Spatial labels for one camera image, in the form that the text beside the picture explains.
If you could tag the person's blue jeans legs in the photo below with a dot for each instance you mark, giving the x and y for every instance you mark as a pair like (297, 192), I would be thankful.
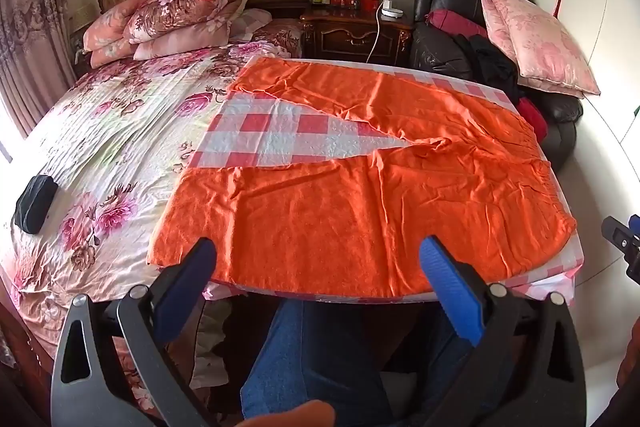
(300, 357)

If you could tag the large pink satin pillow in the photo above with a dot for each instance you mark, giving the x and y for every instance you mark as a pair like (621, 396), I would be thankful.
(545, 42)

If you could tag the orange pants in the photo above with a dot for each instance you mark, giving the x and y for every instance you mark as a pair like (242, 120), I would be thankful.
(325, 217)

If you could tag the maroon cushion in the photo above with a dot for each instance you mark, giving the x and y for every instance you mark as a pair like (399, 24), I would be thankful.
(455, 23)

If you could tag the pale pink pillow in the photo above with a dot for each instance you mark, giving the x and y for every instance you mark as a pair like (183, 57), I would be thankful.
(185, 39)

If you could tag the white round device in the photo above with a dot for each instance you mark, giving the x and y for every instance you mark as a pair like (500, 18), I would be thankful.
(391, 12)

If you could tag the red white checkered tablecloth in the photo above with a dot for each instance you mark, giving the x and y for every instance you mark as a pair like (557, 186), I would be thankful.
(270, 132)

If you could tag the black pouch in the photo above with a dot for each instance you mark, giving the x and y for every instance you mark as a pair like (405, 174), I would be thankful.
(36, 204)

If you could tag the red cloth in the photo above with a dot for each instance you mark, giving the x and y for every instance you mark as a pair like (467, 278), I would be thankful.
(532, 117)

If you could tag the black leather sofa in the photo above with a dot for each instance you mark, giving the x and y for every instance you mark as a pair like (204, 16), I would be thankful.
(440, 52)

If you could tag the dark wooden nightstand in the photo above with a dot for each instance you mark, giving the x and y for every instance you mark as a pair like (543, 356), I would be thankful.
(350, 34)

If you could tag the pink floral pillow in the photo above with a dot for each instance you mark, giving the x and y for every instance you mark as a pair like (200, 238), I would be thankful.
(107, 27)

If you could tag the stack of pink floral pillows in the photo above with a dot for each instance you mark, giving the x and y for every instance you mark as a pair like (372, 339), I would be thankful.
(185, 7)

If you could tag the patterned pink curtain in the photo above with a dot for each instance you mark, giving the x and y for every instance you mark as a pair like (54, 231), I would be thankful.
(35, 47)

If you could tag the red box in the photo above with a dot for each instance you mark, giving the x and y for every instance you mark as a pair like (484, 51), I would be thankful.
(344, 0)

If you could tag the white checkered pillow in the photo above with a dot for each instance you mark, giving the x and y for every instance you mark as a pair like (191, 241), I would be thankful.
(252, 23)

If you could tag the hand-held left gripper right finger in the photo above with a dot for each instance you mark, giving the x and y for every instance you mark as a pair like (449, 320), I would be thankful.
(450, 287)

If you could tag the floral bed sheet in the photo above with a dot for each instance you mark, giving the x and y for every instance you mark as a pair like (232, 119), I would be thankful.
(125, 132)

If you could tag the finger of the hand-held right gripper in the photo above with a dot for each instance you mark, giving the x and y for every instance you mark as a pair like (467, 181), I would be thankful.
(617, 234)

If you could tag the person's right forearm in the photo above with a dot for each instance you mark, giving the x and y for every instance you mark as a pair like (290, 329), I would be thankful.
(631, 364)

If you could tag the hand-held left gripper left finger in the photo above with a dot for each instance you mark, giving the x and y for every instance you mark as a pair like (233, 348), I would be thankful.
(196, 266)

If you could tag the black clothes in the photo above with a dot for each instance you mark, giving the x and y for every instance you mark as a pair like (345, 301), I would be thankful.
(490, 62)

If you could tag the small pink satin pillow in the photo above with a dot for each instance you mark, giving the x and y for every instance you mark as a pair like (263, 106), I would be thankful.
(495, 27)

